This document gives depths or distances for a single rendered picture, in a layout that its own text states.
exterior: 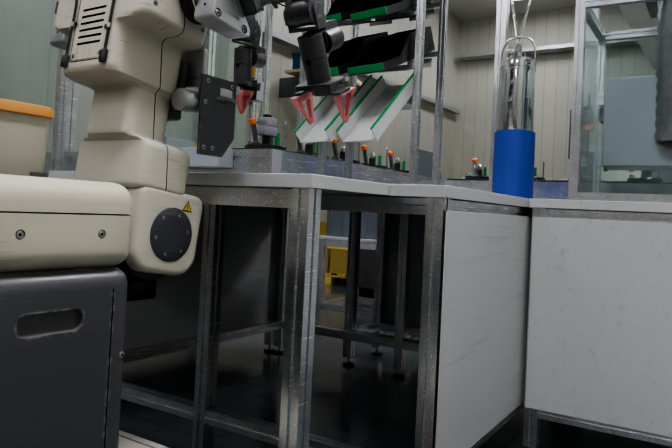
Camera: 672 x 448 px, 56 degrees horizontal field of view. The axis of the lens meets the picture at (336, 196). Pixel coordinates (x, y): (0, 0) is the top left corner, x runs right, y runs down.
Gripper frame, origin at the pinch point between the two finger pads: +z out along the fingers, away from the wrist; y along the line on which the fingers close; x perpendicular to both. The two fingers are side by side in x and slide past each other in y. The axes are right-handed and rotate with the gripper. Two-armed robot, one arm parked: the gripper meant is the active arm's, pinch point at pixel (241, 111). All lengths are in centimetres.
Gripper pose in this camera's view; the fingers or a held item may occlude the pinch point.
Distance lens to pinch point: 204.7
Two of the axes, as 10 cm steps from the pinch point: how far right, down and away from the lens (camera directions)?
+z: -0.4, 9.9, 1.2
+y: -8.9, -0.9, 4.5
